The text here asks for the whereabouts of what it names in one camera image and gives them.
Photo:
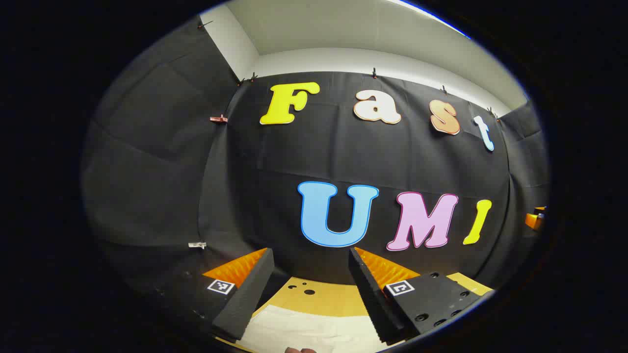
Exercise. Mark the pink plastic clip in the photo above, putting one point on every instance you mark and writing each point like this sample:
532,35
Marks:
219,118

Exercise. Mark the white jeans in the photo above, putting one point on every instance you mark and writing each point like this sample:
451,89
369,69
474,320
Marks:
314,328

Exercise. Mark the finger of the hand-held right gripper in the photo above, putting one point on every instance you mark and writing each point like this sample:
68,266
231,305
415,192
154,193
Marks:
535,219

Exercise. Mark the white plastic clip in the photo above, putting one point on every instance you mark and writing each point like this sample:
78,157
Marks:
197,244

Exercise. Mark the black backdrop cloth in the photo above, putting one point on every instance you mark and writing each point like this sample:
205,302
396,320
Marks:
274,157

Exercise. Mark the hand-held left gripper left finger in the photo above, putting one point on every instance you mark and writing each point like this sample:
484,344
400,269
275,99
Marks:
248,294

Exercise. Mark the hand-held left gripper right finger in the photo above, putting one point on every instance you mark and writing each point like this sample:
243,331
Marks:
373,294

